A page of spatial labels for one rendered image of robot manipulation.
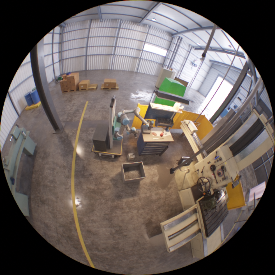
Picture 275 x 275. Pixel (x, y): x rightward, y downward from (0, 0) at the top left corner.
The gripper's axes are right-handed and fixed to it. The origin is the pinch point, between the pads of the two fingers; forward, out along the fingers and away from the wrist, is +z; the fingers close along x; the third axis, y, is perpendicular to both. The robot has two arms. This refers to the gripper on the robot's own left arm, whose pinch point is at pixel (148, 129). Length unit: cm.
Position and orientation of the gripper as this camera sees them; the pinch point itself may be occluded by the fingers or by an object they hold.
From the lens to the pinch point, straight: 248.8
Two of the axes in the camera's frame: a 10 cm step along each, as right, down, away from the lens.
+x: 9.6, 0.1, 2.7
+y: 1.5, 8.0, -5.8
